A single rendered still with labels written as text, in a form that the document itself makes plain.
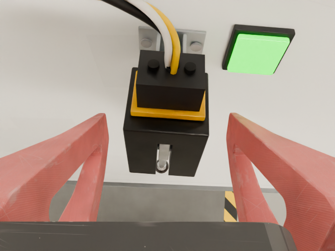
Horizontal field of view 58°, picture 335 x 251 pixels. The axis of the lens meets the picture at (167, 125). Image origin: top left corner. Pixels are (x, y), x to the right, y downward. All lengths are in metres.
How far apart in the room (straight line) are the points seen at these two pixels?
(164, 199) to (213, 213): 0.23
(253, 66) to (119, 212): 1.32
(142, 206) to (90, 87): 1.22
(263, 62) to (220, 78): 0.04
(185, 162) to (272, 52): 0.10
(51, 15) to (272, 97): 0.19
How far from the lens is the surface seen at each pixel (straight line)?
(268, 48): 0.22
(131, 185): 0.49
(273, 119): 0.31
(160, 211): 1.47
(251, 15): 0.21
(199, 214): 1.47
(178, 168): 0.18
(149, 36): 0.22
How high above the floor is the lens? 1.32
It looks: 80 degrees down
